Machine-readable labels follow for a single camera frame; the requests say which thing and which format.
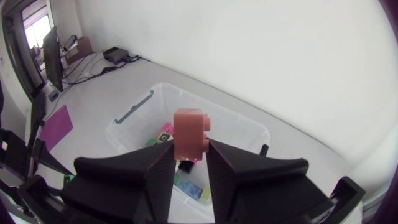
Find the red toy brick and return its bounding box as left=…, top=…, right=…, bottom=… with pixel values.
left=172, top=108, right=211, bottom=161

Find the black cable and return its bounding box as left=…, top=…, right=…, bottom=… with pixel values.
left=61, top=54, right=147, bottom=86

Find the black-and-yellow patterned toy brick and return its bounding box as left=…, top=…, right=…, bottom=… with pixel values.
left=155, top=131, right=174, bottom=144

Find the dark screen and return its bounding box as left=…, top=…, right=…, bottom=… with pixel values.
left=42, top=26, right=65, bottom=93

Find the dark mat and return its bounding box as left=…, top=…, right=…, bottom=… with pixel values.
left=38, top=105, right=74, bottom=152

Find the blue toy brick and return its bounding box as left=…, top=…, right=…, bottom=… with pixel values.
left=178, top=179, right=204, bottom=201

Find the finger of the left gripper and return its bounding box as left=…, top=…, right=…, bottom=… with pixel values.
left=32, top=138, right=75, bottom=176

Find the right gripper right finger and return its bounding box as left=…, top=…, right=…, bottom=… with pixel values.
left=205, top=138, right=335, bottom=224

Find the brown cardboard box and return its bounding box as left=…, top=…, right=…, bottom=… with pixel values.
left=63, top=36, right=94, bottom=65

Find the black toy brick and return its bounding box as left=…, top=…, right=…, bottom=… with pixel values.
left=178, top=160, right=196, bottom=174

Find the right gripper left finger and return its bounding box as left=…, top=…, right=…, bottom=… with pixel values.
left=60, top=139, right=177, bottom=224

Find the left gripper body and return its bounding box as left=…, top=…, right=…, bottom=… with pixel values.
left=0, top=127, right=32, bottom=180

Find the yellow-green toy brick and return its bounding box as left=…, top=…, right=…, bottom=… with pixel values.
left=199, top=187, right=213, bottom=202

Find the clear plastic container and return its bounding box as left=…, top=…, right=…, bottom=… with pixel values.
left=104, top=82, right=271, bottom=223

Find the pink toy brick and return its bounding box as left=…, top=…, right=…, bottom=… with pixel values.
left=161, top=122, right=175, bottom=136

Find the black power brick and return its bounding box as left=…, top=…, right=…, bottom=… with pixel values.
left=102, top=46, right=130, bottom=65

